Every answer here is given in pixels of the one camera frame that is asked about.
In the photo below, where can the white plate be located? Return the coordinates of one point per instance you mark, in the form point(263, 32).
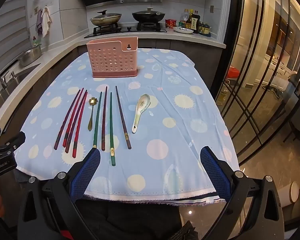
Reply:
point(183, 30)

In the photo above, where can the kitchen counter with dark cabinets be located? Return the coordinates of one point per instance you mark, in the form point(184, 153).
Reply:
point(195, 40)

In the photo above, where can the beige wok with glass lid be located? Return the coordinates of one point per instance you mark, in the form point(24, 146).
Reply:
point(106, 19)

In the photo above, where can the black gas stove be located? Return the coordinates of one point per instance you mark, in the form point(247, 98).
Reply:
point(127, 30)

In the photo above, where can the dark red chopstick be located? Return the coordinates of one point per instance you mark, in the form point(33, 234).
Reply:
point(76, 121)
point(67, 118)
point(104, 118)

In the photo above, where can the grey window blind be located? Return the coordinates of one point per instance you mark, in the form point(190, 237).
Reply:
point(7, 25)

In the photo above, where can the purple towel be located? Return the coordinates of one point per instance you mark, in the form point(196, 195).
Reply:
point(39, 22)

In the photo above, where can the brown sauce bottle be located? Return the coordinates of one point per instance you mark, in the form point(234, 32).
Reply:
point(188, 24)

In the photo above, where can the gold flower spoon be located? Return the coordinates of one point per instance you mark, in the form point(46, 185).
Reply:
point(92, 101)

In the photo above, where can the wall switch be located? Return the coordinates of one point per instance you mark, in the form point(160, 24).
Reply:
point(211, 8)

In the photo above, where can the black soy sauce bottle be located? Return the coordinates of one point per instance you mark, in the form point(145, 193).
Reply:
point(195, 22)

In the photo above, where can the green chopstick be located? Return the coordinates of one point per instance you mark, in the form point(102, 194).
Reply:
point(112, 130)
point(97, 120)

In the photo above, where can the steel basin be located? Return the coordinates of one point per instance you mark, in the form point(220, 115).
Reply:
point(30, 55)

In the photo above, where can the person's dark clothing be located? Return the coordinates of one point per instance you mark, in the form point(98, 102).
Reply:
point(130, 220)

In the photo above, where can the white towel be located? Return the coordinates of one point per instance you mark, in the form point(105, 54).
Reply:
point(46, 21)

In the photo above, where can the green dish soap bottle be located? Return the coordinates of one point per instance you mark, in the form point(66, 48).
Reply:
point(35, 42)

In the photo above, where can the red instant noodle cup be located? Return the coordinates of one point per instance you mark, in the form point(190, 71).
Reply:
point(171, 23)

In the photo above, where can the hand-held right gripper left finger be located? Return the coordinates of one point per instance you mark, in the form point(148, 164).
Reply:
point(86, 173)

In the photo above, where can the steel sink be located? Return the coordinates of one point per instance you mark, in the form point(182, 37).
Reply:
point(7, 91)

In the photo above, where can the red bag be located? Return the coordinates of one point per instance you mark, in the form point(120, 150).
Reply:
point(233, 73)

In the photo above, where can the black wok with lid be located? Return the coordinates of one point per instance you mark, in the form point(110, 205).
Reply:
point(148, 16)

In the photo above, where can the white ceramic spoon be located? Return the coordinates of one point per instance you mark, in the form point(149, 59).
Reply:
point(143, 102)

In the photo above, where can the black framed glass door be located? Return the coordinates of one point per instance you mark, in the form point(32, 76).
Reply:
point(265, 92)

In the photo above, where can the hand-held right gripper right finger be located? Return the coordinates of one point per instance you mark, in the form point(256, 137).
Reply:
point(215, 172)

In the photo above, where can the clear bottle with yellow cap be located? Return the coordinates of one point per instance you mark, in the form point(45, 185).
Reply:
point(185, 13)

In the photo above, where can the blue spotted tablecloth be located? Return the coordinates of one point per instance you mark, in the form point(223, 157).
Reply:
point(170, 110)

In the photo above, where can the pink perforated utensil holder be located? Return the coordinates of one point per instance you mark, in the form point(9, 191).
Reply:
point(110, 57)

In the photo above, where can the white round object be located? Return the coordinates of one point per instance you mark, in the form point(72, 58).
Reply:
point(294, 192)

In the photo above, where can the brown chopstick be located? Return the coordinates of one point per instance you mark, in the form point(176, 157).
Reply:
point(122, 117)

